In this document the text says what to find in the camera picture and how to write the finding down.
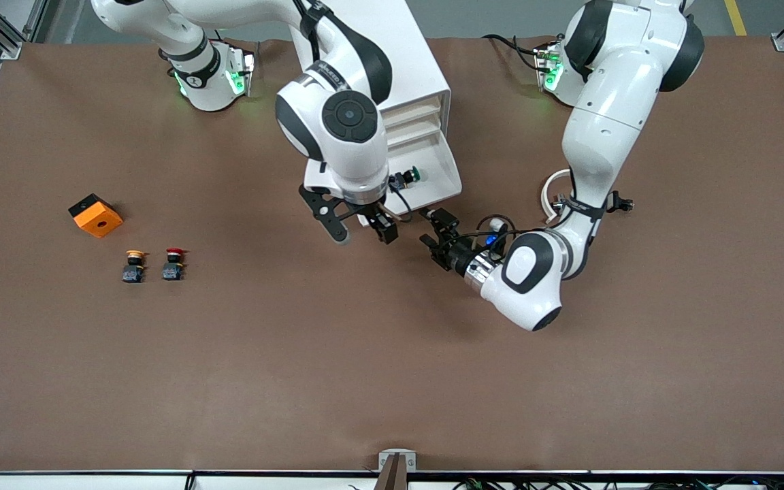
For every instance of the green push button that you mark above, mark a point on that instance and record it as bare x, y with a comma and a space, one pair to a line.
405, 179

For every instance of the yellow push button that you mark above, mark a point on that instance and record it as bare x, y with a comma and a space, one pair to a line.
133, 271

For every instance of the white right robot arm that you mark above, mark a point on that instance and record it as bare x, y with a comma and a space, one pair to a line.
351, 143

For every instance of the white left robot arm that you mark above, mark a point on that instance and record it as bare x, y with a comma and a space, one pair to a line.
610, 102

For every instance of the small black clip part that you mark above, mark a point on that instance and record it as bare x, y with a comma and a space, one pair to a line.
615, 202

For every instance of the brown paper table cover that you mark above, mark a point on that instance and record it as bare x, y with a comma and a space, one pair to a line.
392, 354

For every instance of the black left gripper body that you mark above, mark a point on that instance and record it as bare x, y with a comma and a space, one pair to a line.
459, 256

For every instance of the grey metal edge bracket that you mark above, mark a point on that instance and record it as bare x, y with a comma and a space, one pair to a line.
397, 454

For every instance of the orange box with hole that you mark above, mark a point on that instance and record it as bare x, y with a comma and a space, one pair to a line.
98, 219

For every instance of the red push button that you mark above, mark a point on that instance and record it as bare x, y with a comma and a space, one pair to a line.
173, 269

